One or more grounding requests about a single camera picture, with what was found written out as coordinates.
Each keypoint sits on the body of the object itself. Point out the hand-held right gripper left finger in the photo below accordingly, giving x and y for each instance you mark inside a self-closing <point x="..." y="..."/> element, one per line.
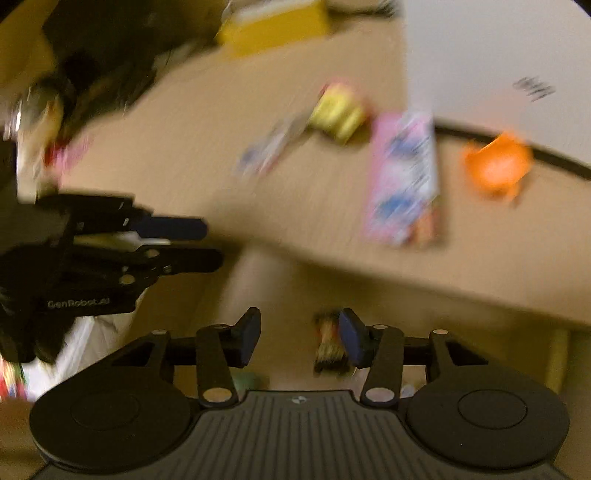
<point x="249" y="334"/>

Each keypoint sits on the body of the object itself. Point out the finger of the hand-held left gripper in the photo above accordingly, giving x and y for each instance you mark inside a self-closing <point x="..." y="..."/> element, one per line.
<point x="194" y="261"/>
<point x="175" y="229"/>

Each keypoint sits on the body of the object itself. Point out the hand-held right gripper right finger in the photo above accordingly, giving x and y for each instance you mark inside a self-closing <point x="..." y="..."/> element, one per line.
<point x="351" y="334"/>

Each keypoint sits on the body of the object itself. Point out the white wide drawer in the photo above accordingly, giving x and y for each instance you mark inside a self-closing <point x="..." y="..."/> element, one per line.
<point x="286" y="295"/>

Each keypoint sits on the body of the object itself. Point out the red hairbrush package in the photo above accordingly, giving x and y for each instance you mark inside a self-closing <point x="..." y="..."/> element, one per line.
<point x="270" y="145"/>

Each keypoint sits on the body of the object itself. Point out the pink cartoon package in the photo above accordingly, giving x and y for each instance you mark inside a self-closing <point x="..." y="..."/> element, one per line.
<point x="406" y="180"/>

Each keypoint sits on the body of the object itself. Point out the yellow pink cupcake toy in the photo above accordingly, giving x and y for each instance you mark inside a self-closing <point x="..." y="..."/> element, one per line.
<point x="337" y="113"/>

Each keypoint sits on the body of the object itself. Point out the orange toy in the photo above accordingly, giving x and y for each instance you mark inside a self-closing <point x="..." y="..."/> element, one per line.
<point x="498" y="164"/>

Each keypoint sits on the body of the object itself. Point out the white bedding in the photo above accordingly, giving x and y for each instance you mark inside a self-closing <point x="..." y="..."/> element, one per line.
<point x="101" y="350"/>

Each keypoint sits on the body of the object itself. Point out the yellow cardboard box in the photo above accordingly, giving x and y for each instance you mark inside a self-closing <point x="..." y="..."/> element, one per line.
<point x="272" y="25"/>

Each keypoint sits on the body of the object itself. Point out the white computer case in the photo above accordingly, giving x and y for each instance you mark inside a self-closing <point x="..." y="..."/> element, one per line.
<point x="498" y="60"/>

